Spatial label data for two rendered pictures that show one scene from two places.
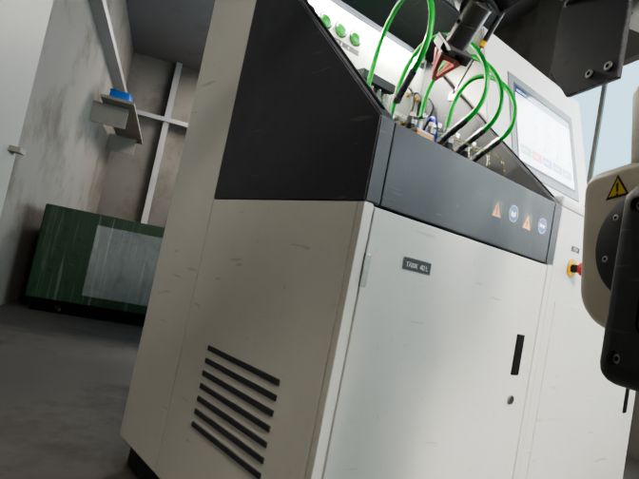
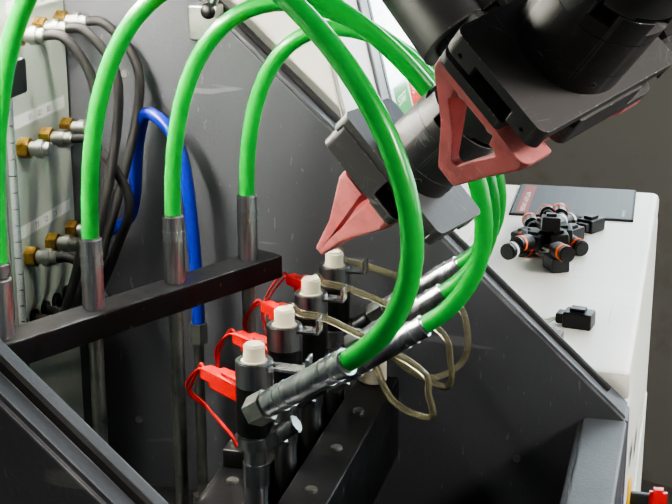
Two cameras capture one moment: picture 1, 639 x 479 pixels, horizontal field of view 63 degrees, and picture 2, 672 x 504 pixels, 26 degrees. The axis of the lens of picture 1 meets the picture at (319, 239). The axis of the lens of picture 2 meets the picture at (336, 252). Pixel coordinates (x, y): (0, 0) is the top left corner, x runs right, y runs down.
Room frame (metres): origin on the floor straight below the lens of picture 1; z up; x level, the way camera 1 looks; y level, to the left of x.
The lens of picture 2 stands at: (0.51, 0.38, 1.48)
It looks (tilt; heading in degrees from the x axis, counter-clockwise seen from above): 17 degrees down; 323
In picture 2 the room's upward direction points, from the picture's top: straight up
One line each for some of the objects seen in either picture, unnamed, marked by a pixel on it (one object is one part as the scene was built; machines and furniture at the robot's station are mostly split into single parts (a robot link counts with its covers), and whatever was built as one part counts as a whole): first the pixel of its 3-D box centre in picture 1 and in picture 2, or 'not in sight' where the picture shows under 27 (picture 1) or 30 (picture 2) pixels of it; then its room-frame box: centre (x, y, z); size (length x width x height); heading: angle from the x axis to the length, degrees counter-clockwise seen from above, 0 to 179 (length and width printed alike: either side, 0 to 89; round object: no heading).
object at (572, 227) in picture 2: not in sight; (554, 228); (1.68, -0.84, 1.01); 0.23 x 0.11 x 0.06; 129
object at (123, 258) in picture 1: (160, 272); not in sight; (5.04, 1.44, 0.40); 2.00 x 1.85 x 0.79; 16
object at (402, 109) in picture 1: (404, 121); (53, 133); (1.69, -0.20, 1.20); 0.13 x 0.03 x 0.31; 129
